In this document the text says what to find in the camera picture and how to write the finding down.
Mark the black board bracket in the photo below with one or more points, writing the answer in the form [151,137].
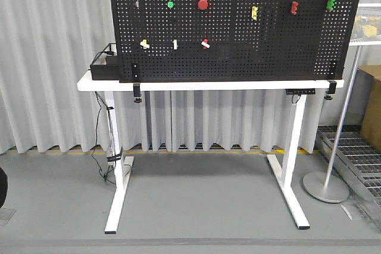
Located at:
[332,68]
[135,71]

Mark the green-white toggle switch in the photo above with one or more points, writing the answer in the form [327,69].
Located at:
[175,44]

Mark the right black board bracket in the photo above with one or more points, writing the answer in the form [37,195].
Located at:
[332,68]

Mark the black round object left edge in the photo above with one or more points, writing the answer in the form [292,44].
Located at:
[3,186]

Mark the yellow clamp handle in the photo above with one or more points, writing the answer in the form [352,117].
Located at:
[254,13]

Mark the desk height control panel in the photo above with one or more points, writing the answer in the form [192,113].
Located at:
[300,92]

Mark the brown cardboard box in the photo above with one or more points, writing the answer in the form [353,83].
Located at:
[370,129]

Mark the green round push button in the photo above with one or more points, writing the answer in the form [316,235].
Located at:
[170,4]

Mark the lower red mushroom button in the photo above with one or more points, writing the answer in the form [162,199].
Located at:
[203,4]

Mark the red toggle switch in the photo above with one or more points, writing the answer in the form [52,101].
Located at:
[205,44]

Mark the white shelf with items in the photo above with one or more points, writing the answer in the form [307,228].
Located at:
[366,29]

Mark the red clamp handle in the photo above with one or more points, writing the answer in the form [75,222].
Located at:
[294,8]

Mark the left black table clamp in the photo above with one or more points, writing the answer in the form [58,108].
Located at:
[137,93]

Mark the black table clamp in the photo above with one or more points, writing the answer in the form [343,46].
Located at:
[331,90]
[137,93]

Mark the white standing desk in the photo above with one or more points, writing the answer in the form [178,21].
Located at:
[282,171]

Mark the yellow toggle switch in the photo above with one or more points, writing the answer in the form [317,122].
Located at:
[144,43]

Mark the black perforated pegboard panel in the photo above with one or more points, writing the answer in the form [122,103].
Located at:
[278,46]

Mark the grey pleated curtain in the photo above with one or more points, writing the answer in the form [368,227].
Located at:
[46,47]

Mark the right black table clamp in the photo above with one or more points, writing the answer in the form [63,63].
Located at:
[331,90]

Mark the grey round-base stand pole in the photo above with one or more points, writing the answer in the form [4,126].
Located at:
[325,186]

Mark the metal floor grating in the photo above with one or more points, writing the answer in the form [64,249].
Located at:
[356,170]

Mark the left black board bracket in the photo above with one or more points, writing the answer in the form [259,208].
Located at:
[135,71]

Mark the green clamp handle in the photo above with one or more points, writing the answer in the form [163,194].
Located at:
[330,5]

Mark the black electronics box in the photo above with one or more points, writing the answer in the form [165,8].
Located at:
[104,66]

